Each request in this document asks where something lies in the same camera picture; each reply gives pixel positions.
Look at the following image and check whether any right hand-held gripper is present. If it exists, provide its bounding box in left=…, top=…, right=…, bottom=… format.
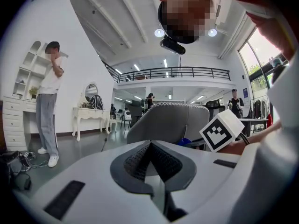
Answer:
left=191, top=109, right=245, bottom=153

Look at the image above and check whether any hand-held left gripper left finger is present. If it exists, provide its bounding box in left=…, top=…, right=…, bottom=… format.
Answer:
left=110, top=140, right=155, bottom=196

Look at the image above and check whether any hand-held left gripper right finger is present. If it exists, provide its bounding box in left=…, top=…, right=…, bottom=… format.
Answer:
left=150, top=140, right=197, bottom=192

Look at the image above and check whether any person's left forearm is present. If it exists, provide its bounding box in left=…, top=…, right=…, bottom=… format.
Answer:
left=210, top=0, right=295, bottom=61

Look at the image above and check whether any person's right forearm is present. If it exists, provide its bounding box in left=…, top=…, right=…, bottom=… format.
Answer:
left=221, top=121, right=282, bottom=155

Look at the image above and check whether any black mesh office chair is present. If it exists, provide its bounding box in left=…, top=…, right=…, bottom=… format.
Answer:
left=205, top=100, right=226, bottom=121

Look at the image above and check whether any dark grey office chair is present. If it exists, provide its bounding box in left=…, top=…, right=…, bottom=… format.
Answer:
left=127, top=99, right=143, bottom=128

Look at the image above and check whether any clothes rack with dark garments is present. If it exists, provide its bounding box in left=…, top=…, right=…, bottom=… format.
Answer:
left=250, top=95, right=270, bottom=120

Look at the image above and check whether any white stool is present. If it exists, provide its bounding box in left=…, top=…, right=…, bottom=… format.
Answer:
left=109, top=118, right=118, bottom=133

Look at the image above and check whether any person's white shirt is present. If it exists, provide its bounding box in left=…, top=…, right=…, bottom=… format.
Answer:
left=224, top=50, right=299, bottom=224

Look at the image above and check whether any white vanity table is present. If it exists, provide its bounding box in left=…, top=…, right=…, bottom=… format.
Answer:
left=71, top=106, right=111, bottom=142

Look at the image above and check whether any large window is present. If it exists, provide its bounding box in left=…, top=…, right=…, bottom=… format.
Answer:
left=237, top=26, right=291, bottom=93

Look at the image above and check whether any black balcony railing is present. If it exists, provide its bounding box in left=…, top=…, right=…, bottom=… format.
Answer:
left=102, top=61, right=231, bottom=84

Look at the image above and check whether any black and white striped bag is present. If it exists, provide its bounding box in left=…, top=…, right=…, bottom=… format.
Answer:
left=89, top=94, right=104, bottom=111

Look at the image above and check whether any oval white-framed mirror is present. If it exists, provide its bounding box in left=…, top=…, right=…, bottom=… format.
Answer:
left=83, top=82, right=99, bottom=103

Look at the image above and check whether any person's head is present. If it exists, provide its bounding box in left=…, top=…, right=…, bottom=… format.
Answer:
left=157, top=0, right=219, bottom=44

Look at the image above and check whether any small green potted plant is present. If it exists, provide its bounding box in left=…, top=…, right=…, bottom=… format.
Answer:
left=28, top=86, right=39, bottom=100

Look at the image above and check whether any white shelf cabinet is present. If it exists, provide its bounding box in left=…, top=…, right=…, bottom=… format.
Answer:
left=1, top=40, right=69, bottom=152

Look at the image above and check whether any black head-mounted camera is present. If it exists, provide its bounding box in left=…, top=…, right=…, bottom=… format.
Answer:
left=159, top=35, right=186, bottom=56

